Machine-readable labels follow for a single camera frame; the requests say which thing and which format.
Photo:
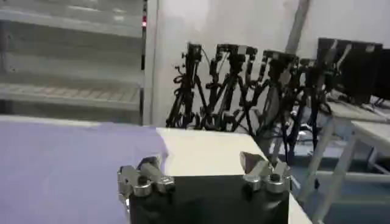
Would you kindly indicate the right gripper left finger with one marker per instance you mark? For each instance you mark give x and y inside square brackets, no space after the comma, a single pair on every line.
[141,181]

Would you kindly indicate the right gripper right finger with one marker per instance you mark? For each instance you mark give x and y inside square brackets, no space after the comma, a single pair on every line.
[262,173]

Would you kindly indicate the purple printed shirt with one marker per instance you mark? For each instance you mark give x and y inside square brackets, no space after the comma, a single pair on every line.
[67,170]

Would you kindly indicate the white side desk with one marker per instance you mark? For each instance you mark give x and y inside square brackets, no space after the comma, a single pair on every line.
[344,112]

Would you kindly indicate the empty white shelf unit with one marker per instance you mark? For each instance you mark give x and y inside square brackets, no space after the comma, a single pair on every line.
[70,94]

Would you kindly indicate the black computer monitor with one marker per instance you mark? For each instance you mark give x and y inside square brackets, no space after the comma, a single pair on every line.
[350,70]
[384,76]

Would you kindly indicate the grey slanted pole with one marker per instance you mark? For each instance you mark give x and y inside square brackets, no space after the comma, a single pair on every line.
[297,27]

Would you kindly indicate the black tripod with camera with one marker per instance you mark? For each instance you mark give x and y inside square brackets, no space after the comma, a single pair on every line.
[278,70]
[189,88]
[314,82]
[231,91]

